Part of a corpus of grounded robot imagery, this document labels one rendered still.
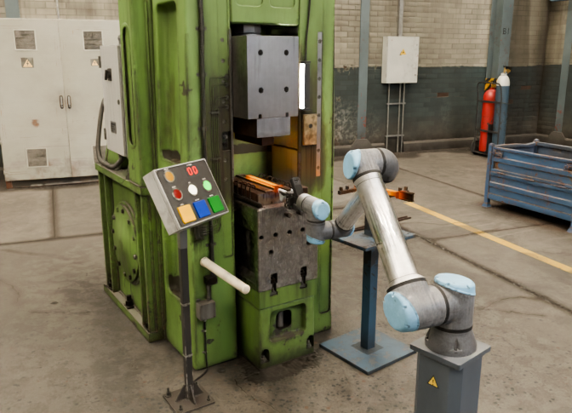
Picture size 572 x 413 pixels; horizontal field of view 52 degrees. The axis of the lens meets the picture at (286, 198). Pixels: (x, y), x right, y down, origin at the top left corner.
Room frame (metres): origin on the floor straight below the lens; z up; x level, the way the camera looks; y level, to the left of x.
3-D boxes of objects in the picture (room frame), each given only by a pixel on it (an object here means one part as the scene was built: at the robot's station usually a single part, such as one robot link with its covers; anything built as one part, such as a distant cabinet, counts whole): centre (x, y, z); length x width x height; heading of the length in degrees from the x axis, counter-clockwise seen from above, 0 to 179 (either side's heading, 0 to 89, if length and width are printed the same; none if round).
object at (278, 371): (2.91, 0.04, 0.01); 0.58 x 0.39 x 0.01; 123
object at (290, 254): (3.17, 0.13, 0.69); 0.56 x 0.38 x 0.45; 33
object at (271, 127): (3.13, 0.18, 1.32); 0.42 x 0.20 x 0.10; 33
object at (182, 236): (2.59, 0.48, 0.54); 0.04 x 0.04 x 1.08; 33
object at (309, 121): (3.24, -0.13, 1.27); 0.09 x 0.02 x 0.17; 123
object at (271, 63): (3.15, 0.14, 1.56); 0.42 x 0.39 x 0.40; 33
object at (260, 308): (3.17, 0.13, 0.23); 0.55 x 0.37 x 0.47; 33
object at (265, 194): (3.13, 0.18, 0.96); 0.42 x 0.20 x 0.09; 33
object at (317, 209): (2.69, -0.14, 0.96); 0.12 x 0.09 x 0.10; 33
